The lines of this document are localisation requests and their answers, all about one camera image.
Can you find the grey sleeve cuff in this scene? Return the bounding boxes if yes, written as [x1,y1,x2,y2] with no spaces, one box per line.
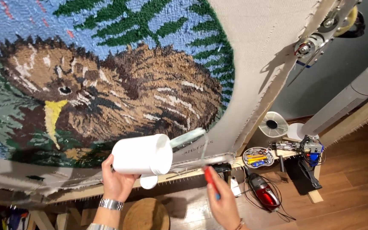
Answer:
[86,223,118,230]

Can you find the black clamp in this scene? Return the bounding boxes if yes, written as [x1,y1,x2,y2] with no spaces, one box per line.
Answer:
[212,162,233,175]

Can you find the silver metal wristwatch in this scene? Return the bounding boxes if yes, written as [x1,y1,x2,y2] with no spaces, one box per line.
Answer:
[99,198,125,211]

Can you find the person's right hand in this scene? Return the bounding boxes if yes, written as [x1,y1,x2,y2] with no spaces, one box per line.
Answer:
[206,166,243,229]

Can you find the beige tufting cloth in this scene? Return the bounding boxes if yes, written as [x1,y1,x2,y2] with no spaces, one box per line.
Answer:
[0,0,338,197]

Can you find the metal tray of tools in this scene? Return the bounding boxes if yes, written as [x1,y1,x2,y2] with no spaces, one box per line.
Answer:
[242,147,275,169]

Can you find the metal tufting gun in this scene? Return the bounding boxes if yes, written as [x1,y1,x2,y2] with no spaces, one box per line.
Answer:
[287,0,367,87]

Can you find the white round jar lid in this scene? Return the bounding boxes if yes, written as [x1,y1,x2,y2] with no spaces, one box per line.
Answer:
[139,174,158,190]

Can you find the blue tufting gun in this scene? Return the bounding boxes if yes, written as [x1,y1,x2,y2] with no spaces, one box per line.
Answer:
[271,135,325,164]

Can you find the tufted bird rug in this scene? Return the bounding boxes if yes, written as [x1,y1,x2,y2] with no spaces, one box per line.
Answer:
[0,0,236,169]

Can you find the person's left hand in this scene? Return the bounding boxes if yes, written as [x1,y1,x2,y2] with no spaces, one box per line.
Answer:
[102,154,141,202]

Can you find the small white round fan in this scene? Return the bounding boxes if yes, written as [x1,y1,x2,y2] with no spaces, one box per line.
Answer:
[258,111,289,139]

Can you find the heap of colourful clutter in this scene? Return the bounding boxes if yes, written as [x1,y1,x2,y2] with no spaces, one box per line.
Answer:
[0,208,31,230]

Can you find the round wooden stool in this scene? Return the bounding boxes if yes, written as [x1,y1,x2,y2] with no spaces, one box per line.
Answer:
[122,197,171,230]

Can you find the red handled glue spatula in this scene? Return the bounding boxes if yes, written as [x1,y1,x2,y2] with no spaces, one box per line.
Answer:
[170,128,221,201]

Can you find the small white bottle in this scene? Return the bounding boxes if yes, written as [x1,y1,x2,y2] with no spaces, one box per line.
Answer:
[230,177,242,197]

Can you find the black vacuum cable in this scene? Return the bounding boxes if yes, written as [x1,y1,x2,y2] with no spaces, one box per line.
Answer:
[242,166,297,223]

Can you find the wooden tufting frame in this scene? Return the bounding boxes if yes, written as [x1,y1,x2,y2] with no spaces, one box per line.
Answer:
[0,0,368,230]

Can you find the white plastic glue jar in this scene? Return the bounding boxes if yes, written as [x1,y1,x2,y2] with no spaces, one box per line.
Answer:
[111,134,174,176]

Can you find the red handheld vacuum cleaner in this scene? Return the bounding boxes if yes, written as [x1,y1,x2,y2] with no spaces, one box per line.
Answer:
[246,167,282,212]

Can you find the white tower fan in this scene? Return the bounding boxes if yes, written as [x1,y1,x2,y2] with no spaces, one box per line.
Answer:
[300,64,368,138]

